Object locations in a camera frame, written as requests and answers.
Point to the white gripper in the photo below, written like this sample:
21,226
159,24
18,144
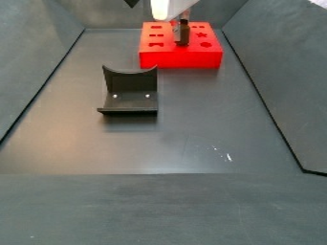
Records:
167,9

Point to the dark brown three-prong peg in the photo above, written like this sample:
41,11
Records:
182,33

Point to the black curved holder bracket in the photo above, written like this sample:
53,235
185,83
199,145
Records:
131,91

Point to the grey left enclosure panel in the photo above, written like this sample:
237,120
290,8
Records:
279,38

